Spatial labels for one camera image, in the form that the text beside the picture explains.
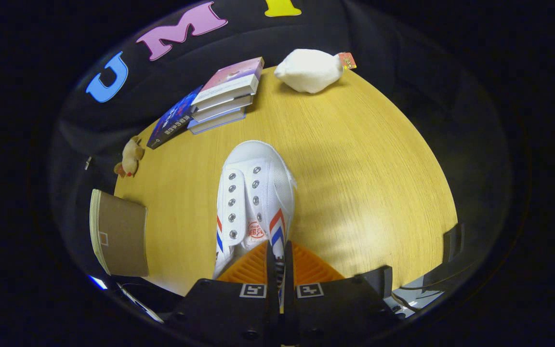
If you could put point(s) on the white canvas shoe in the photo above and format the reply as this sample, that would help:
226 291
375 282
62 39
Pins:
258 193

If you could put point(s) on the lit computer screen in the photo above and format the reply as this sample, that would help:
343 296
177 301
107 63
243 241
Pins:
98 282

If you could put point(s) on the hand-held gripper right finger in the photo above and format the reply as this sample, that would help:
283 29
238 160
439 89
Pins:
289 303

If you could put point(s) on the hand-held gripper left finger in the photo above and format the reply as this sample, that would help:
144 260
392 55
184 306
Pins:
272 299

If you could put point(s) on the white plush toy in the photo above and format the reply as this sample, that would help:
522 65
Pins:
309 70

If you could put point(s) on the beige fabric storage box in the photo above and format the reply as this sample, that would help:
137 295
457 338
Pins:
123 236

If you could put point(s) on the black bracket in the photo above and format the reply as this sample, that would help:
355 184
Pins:
454 241

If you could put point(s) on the light blue cover book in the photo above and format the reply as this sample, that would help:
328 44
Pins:
217 123

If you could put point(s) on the white cover book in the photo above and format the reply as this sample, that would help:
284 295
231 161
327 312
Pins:
224 109

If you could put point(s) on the pink cover book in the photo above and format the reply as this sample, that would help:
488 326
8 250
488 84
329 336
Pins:
231 74

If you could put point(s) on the small white clip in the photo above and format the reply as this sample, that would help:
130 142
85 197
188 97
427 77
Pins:
87 163

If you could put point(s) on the dark blue book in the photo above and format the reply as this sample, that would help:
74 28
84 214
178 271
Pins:
171 120

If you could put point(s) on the tan plush dog toy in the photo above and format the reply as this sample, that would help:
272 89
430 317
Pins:
130 156

